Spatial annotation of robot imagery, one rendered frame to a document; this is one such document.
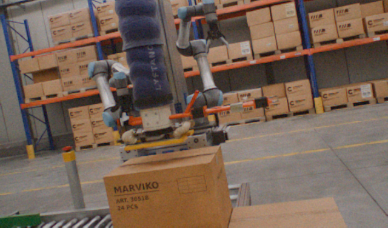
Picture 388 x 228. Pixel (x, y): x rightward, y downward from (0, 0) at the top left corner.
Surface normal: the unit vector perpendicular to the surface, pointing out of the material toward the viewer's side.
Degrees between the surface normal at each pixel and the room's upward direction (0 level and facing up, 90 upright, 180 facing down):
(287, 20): 85
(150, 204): 90
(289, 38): 90
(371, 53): 90
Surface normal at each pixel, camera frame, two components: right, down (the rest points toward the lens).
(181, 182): -0.19, 0.09
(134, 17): -0.11, -0.22
